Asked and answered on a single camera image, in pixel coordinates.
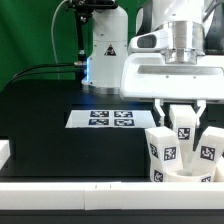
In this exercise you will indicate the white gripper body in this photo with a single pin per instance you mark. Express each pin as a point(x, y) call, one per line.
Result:
point(146, 76)

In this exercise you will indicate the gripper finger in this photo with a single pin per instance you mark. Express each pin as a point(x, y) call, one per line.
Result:
point(159, 111)
point(199, 107)

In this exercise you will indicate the white round stool seat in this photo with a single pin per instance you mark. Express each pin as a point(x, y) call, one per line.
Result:
point(184, 176)

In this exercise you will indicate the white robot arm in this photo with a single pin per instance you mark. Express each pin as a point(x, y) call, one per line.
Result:
point(176, 55)

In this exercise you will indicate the white marker sheet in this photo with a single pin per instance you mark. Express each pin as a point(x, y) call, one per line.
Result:
point(110, 119)

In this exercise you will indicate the white front fence bar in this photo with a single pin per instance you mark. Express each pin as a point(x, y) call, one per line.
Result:
point(110, 196)

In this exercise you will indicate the white fence bar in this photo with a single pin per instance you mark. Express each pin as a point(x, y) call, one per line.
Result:
point(4, 152)
point(110, 196)

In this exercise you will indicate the white left fence bar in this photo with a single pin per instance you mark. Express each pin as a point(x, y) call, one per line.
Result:
point(4, 152)

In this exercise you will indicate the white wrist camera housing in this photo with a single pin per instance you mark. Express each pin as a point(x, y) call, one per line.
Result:
point(151, 42)

